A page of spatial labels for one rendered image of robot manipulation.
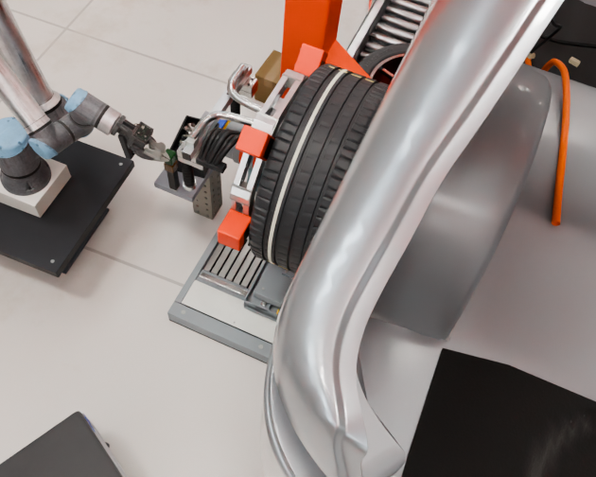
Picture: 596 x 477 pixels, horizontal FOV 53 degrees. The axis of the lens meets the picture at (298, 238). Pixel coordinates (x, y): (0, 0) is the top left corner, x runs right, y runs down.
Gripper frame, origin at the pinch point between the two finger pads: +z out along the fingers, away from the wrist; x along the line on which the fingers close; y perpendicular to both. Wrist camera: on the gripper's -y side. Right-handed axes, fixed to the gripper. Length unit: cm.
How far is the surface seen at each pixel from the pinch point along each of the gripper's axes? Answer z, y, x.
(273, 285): 62, -22, -11
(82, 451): 25, -27, -94
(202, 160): 8.4, 36.3, -16.1
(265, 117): 16, 55, -6
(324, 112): 28, 67, -2
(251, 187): 23, 44, -21
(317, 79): 23, 65, 9
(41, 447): 13, -32, -97
